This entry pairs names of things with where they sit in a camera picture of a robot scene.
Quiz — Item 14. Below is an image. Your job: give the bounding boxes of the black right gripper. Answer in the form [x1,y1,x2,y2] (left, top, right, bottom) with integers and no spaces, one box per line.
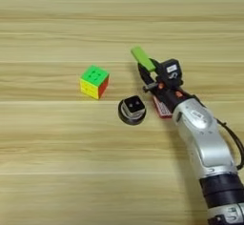
[137,57,198,113]

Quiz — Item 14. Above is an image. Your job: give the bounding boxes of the green rectangular block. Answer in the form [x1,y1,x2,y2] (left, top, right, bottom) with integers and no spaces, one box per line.
[130,46,157,73]

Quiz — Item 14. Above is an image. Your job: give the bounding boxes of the multicolour puzzle cube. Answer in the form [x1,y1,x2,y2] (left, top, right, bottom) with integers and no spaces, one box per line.
[79,64,111,100]

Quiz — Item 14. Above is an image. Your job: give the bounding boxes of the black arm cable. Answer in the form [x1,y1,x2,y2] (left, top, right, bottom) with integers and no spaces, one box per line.
[215,117,244,173]

